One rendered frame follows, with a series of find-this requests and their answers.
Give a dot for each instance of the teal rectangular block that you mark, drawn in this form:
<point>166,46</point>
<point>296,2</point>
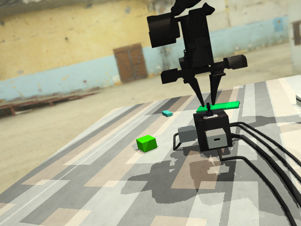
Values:
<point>167,113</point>

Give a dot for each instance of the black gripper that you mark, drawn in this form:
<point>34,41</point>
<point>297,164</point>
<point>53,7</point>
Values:
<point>199,53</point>

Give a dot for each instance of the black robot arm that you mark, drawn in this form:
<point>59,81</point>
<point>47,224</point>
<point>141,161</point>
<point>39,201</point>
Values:
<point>164,28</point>

